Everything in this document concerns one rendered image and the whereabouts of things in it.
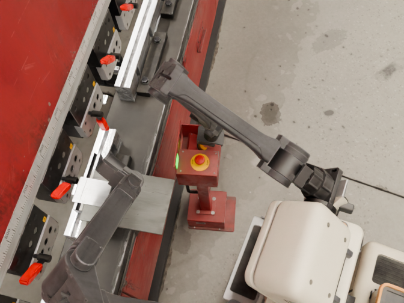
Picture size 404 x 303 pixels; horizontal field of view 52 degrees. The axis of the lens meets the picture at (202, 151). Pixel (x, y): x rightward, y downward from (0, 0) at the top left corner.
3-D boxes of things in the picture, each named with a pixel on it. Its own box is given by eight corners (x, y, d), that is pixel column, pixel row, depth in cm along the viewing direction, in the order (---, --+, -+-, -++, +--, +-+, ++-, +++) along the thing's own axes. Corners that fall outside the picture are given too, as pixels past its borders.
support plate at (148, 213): (162, 235, 126) (162, 234, 125) (80, 220, 130) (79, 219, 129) (175, 180, 134) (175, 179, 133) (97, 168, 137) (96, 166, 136)
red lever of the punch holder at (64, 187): (60, 195, 98) (78, 176, 107) (44, 192, 99) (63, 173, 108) (60, 201, 99) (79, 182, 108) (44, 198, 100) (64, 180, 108)
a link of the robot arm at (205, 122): (157, 98, 106) (181, 63, 106) (142, 88, 109) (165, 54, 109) (215, 142, 145) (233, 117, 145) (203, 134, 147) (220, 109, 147)
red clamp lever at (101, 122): (109, 132, 124) (100, 115, 115) (96, 130, 125) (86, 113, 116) (111, 127, 125) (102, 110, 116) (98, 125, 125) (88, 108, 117)
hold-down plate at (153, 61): (150, 97, 162) (148, 92, 159) (136, 95, 163) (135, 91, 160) (168, 37, 175) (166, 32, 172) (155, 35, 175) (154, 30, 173)
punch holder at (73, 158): (67, 205, 112) (42, 183, 98) (38, 201, 114) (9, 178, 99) (84, 156, 119) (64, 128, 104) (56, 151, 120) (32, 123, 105)
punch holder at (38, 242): (41, 281, 104) (9, 270, 89) (9, 275, 105) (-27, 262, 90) (61, 223, 110) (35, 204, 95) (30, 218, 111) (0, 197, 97)
